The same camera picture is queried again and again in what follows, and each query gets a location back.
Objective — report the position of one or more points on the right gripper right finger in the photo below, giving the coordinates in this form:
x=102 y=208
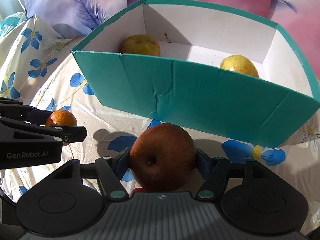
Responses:
x=214 y=171

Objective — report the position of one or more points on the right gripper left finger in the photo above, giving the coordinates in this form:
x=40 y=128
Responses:
x=110 y=170

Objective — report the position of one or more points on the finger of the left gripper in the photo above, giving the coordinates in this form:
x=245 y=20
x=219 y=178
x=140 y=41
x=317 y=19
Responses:
x=66 y=133

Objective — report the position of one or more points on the orange tangerine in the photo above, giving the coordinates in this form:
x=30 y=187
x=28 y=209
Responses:
x=61 y=117

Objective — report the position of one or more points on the red apple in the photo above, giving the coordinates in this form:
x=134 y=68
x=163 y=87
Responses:
x=163 y=158

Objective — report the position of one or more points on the floral bed sheet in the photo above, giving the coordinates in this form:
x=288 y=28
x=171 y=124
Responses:
x=37 y=63

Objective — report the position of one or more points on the teal cardboard box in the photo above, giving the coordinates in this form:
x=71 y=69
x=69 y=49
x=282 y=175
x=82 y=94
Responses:
x=185 y=84

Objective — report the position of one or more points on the small yellow pear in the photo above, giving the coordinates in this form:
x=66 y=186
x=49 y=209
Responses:
x=239 y=64

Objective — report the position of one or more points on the green-brown apple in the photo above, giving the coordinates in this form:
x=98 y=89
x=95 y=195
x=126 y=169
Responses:
x=140 y=44

